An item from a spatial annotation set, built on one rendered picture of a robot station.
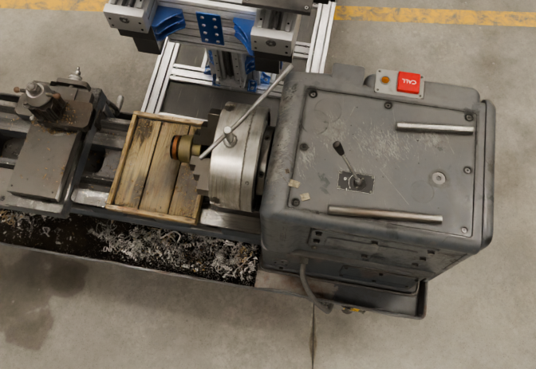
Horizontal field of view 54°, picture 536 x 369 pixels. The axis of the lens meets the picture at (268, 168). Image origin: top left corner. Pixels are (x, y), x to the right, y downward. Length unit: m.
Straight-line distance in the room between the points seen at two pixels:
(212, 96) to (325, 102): 1.29
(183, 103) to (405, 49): 1.29
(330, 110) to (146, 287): 1.49
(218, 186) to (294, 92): 0.33
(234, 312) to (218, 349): 0.18
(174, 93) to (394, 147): 1.52
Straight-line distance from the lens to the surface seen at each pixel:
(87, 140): 1.90
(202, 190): 1.51
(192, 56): 2.81
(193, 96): 2.69
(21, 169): 1.86
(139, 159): 1.84
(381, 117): 1.46
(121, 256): 2.11
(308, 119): 1.43
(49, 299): 2.77
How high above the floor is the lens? 2.53
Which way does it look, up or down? 69 degrees down
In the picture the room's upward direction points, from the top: 2 degrees counter-clockwise
